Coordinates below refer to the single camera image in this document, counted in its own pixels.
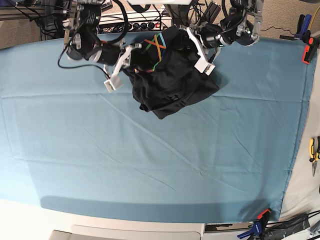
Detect right gripper silver body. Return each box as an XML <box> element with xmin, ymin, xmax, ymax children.
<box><xmin>103</xmin><ymin>43</ymin><xmax>142</xmax><ymax>93</ymax></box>

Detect left gripper silver body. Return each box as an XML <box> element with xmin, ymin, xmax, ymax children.
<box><xmin>186</xmin><ymin>22</ymin><xmax>222</xmax><ymax>75</ymax></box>

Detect black T-shirt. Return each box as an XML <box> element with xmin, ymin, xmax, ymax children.
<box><xmin>123</xmin><ymin>26</ymin><xmax>220</xmax><ymax>120</ymax></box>

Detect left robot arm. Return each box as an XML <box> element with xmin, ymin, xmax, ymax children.
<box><xmin>184</xmin><ymin>0</ymin><xmax>264</xmax><ymax>76</ymax></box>

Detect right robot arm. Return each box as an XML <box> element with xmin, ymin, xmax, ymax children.
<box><xmin>57</xmin><ymin>0</ymin><xmax>142</xmax><ymax>93</ymax></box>

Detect white power strip black sockets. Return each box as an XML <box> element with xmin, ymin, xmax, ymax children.
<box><xmin>128</xmin><ymin>21</ymin><xmax>168</xmax><ymax>32</ymax></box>

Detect teal table cloth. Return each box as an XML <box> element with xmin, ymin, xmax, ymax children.
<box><xmin>0</xmin><ymin>38</ymin><xmax>317</xmax><ymax>223</ymax></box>

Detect orange black clamp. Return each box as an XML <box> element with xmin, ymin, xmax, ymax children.
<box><xmin>302</xmin><ymin>37</ymin><xmax>320</xmax><ymax>65</ymax></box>

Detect blue orange clamp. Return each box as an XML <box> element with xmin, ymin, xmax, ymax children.
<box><xmin>237</xmin><ymin>208</ymin><xmax>272</xmax><ymax>240</ymax></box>

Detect black bag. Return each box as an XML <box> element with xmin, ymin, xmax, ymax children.
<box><xmin>263</xmin><ymin>213</ymin><xmax>310</xmax><ymax>240</ymax></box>

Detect blue handled clamp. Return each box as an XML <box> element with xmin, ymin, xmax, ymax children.
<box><xmin>294</xmin><ymin>14</ymin><xmax>312</xmax><ymax>40</ymax></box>

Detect yellow handled pliers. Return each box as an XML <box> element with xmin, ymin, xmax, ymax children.
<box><xmin>309</xmin><ymin>136</ymin><xmax>320</xmax><ymax>177</ymax></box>

